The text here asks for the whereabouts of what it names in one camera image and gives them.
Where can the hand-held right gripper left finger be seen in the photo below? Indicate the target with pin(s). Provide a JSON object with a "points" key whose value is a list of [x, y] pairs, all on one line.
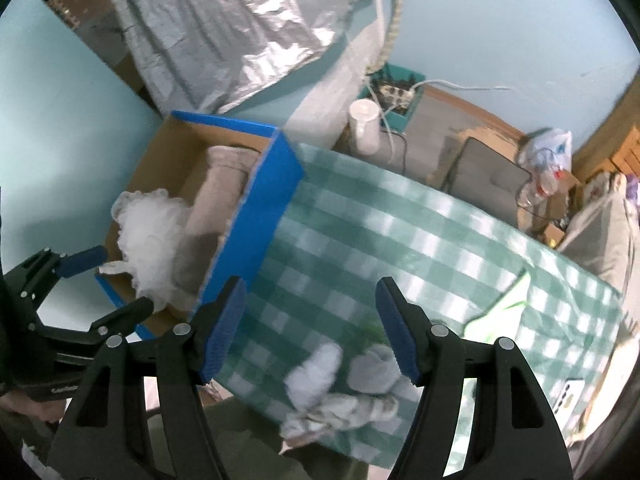
{"points": [[220, 332]]}

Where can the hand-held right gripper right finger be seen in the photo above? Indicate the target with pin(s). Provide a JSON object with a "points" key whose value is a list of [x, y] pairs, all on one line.
{"points": [[395, 335]]}

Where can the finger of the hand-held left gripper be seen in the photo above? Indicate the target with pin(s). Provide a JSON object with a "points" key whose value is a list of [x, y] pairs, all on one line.
{"points": [[125, 316], [80, 260]]}

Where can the grey sock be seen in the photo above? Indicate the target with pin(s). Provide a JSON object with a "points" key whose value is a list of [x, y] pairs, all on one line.
{"points": [[372, 370]]}

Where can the white mesh bath pouf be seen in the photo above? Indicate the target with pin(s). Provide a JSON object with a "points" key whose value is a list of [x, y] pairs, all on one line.
{"points": [[145, 240]]}

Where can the white sock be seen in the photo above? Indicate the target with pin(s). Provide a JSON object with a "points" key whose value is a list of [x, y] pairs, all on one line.
{"points": [[312, 375]]}

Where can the green cloth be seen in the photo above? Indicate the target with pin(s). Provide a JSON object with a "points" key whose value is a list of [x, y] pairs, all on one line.
{"points": [[500, 310]]}

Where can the blue cardboard box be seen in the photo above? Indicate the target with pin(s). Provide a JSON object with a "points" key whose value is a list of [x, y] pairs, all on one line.
{"points": [[265, 200]]}

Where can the person's left hand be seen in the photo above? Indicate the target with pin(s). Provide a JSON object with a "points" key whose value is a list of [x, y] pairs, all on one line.
{"points": [[35, 408]]}

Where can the green checkered tablecloth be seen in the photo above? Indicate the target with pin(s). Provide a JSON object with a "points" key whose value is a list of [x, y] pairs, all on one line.
{"points": [[375, 230]]}

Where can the grey plush towel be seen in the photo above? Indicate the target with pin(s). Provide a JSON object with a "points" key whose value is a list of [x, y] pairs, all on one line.
{"points": [[215, 195]]}

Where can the clear plastic bottle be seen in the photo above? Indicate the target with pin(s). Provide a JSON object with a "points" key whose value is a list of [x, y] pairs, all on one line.
{"points": [[542, 187]]}

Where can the teal basket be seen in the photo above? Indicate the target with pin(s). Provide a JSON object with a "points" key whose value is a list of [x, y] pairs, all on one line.
{"points": [[400, 115]]}

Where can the white plastic bag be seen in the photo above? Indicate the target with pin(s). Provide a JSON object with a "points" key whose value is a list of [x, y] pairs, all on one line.
{"points": [[547, 150]]}

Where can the white power strip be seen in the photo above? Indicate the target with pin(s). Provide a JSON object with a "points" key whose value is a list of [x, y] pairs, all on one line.
{"points": [[397, 94]]}

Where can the white hanging cloth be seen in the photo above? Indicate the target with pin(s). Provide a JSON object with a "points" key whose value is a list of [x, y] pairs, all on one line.
{"points": [[345, 90]]}

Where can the silver foil sheet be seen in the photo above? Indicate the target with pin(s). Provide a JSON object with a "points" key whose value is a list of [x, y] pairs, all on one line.
{"points": [[215, 25]]}

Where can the wooden cabinet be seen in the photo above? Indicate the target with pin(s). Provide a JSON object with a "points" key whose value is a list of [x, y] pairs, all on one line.
{"points": [[620, 155]]}

